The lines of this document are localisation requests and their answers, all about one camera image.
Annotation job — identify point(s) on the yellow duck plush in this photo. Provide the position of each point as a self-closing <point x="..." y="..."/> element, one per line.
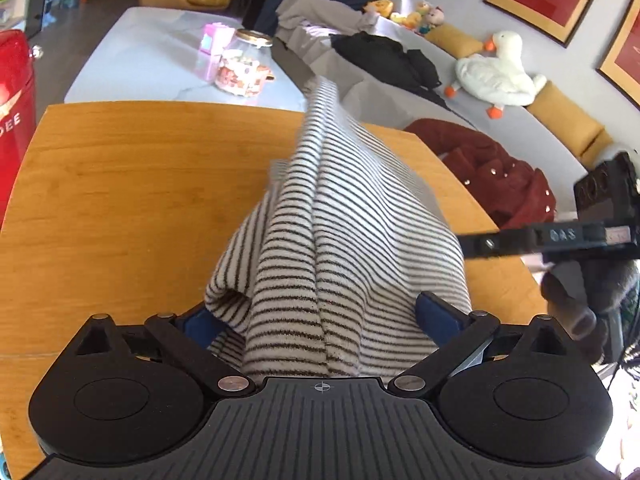
<point x="381" y="7"/>

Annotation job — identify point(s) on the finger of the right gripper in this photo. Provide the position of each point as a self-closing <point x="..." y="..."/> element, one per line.
<point x="504" y="243"/>

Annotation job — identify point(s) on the yellow back cushion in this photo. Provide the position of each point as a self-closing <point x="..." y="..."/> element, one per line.
<point x="581" y="134"/>

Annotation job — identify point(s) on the grey sofa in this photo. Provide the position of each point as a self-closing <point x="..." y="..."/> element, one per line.
<point x="518" y="131"/>

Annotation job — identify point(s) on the right hand dark glove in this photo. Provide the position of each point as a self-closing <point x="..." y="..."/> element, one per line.
<point x="597" y="303"/>

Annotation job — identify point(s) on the yellow sofa cushion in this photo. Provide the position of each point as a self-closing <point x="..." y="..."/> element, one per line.
<point x="456" y="43"/>

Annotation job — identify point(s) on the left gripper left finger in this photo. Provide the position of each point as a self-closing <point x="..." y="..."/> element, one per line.
<point x="184" y="340"/>

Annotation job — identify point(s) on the grey blanket on sofa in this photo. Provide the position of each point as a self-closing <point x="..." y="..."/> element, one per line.
<point x="305" y="28"/>

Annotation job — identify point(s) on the pink toy box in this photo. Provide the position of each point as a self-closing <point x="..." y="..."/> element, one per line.
<point x="216" y="38"/>

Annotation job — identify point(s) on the black white striped shirt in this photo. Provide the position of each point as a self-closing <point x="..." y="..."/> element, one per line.
<point x="321" y="278"/>

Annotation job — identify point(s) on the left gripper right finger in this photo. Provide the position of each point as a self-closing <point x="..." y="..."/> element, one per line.
<point x="461" y="339"/>

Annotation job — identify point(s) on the white goose plush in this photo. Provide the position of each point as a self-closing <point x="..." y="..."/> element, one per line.
<point x="500" y="80"/>

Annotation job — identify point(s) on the glass jar gold lid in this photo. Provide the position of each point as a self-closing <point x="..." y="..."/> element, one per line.
<point x="245" y="65"/>

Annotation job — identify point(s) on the dark red garment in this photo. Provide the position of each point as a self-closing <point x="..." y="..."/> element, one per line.
<point x="511" y="192"/>

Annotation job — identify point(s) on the black garment on sofa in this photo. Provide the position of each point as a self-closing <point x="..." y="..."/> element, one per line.
<point x="389" y="62"/>

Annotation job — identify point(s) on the small doll plush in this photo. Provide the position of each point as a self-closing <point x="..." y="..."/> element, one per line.
<point x="425" y="18"/>

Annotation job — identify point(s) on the red suitcase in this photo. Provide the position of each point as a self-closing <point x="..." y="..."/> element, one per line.
<point x="18" y="108"/>

